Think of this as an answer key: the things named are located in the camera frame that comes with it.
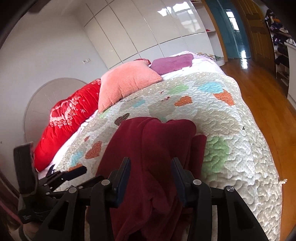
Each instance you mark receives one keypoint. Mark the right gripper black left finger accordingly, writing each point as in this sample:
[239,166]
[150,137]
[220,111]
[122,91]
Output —
[66,219]

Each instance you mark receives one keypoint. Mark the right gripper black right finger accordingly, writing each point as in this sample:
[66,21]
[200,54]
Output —
[235,220]

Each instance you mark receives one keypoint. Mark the dark red sweater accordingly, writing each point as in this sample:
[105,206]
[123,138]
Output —
[151,208]

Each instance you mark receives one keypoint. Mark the heart patterned quilt bedspread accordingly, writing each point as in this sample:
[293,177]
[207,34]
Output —
[236,151]

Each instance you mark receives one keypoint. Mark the round grey headboard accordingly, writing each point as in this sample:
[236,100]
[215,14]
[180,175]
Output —
[38,110]

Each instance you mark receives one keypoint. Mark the red embroidered bolster pillow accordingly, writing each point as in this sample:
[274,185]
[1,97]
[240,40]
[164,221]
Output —
[66,116]

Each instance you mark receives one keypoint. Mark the pink checked pillow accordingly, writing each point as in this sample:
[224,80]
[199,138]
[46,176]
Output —
[125,80]

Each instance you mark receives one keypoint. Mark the purple cushion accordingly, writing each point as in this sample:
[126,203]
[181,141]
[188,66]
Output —
[170,64]

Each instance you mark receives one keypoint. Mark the white bed sheet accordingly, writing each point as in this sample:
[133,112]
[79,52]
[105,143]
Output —
[200,63]

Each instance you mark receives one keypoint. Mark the white glossy wardrobe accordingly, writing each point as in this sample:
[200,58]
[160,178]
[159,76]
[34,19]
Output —
[123,31]

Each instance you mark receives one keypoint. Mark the wooden door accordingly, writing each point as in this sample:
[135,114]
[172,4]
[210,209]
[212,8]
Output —
[259,38]

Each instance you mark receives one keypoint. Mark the white shelf unit with clutter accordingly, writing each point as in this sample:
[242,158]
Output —
[284,51]

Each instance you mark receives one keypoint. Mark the teal glass door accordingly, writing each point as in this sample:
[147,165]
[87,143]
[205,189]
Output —
[231,29]

